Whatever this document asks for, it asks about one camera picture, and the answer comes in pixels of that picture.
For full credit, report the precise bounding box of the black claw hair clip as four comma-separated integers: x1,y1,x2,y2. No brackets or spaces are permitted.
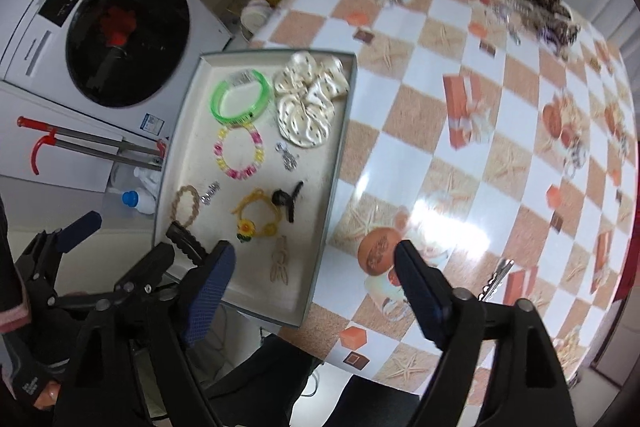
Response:
271,181,304,223

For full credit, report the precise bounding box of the white washing machine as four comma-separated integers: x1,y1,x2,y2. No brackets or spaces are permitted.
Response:
1,0,230,140

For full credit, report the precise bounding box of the pink yellow bead bracelet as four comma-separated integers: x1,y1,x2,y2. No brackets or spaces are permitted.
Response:
214,121,266,181

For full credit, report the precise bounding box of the green plastic bangle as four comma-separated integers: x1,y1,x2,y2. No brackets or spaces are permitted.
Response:
209,69,271,127

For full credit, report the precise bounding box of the blue cap white bottle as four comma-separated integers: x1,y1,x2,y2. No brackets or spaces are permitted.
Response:
122,188,156,216

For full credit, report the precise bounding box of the grey jewelry tray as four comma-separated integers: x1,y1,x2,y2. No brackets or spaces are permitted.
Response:
153,49,357,327

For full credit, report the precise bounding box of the cream polka dot scrunchie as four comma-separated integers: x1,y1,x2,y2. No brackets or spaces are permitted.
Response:
273,51,349,148

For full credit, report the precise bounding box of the brown braided bracelet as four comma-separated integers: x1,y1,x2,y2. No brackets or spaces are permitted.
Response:
169,184,202,229

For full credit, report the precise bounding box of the red handled tool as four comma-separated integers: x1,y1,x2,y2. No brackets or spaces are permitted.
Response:
16,116,167,176

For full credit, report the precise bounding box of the silver alligator hair clip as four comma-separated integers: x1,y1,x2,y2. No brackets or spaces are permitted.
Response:
478,258,514,301

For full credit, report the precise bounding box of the pile of jewelry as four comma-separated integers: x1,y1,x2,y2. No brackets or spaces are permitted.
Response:
494,0,582,61

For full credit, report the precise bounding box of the yellow flower bracelet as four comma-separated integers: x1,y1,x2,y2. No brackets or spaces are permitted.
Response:
230,188,284,244

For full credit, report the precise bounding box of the beige claw hair clip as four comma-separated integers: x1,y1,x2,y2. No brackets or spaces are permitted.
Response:
270,236,288,285

